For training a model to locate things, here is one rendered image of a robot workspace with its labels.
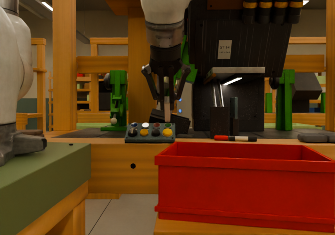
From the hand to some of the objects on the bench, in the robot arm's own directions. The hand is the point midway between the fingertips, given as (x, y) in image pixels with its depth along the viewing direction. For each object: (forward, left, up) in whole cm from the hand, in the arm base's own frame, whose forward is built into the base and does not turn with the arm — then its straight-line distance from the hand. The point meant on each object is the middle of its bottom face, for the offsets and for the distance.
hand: (167, 109), depth 82 cm
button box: (+8, +4, -14) cm, 17 cm away
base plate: (+34, -20, -13) cm, 42 cm away
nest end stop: (+27, 0, -9) cm, 29 cm away
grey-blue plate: (+17, -26, -10) cm, 33 cm away
